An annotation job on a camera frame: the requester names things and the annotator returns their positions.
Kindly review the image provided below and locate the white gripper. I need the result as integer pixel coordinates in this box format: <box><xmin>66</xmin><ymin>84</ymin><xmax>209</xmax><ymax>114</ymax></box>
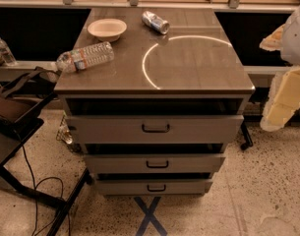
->
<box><xmin>259</xmin><ymin>8</ymin><xmax>300</xmax><ymax>132</ymax></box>

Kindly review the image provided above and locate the grey drawer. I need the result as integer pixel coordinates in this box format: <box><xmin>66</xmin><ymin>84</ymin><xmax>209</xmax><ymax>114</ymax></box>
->
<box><xmin>66</xmin><ymin>115</ymin><xmax>243</xmax><ymax>144</ymax></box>
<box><xmin>96</xmin><ymin>179</ymin><xmax>212</xmax><ymax>196</ymax></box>
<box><xmin>84</xmin><ymin>154</ymin><xmax>224</xmax><ymax>174</ymax></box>

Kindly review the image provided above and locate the grey drawer cabinet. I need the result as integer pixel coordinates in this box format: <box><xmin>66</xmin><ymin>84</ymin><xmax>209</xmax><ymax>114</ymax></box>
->
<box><xmin>55</xmin><ymin>8</ymin><xmax>255</xmax><ymax>185</ymax></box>

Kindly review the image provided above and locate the crushed silver blue can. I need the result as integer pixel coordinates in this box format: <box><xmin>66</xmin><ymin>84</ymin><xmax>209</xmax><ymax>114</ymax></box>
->
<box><xmin>142</xmin><ymin>11</ymin><xmax>170</xmax><ymax>34</ymax></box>

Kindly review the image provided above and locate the white paper bowl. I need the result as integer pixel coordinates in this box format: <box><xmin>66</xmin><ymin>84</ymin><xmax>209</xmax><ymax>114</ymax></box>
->
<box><xmin>88</xmin><ymin>19</ymin><xmax>127</xmax><ymax>42</ymax></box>

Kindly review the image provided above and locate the clear plastic water bottle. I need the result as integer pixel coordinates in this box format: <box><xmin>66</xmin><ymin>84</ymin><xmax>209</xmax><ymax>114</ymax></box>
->
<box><xmin>51</xmin><ymin>41</ymin><xmax>114</xmax><ymax>73</ymax></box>

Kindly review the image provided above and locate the black side table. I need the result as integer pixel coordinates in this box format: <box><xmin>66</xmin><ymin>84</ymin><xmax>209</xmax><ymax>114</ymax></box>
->
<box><xmin>0</xmin><ymin>116</ymin><xmax>91</xmax><ymax>236</ymax></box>

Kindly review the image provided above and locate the small upright water bottle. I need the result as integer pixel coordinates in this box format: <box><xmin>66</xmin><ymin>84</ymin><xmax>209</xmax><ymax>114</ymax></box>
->
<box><xmin>0</xmin><ymin>37</ymin><xmax>17</xmax><ymax>66</ymax></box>

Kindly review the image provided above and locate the wire basket with bottle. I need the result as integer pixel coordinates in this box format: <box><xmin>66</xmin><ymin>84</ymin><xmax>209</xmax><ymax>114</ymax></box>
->
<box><xmin>56</xmin><ymin>116</ymin><xmax>82</xmax><ymax>153</ymax></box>

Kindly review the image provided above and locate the black cable on floor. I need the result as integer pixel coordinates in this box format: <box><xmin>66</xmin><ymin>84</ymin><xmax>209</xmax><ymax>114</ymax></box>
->
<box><xmin>15</xmin><ymin>131</ymin><xmax>72</xmax><ymax>236</ymax></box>

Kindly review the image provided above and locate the dark bag with straps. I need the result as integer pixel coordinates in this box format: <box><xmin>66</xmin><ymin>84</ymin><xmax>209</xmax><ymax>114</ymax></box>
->
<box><xmin>0</xmin><ymin>67</ymin><xmax>59</xmax><ymax>133</ymax></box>

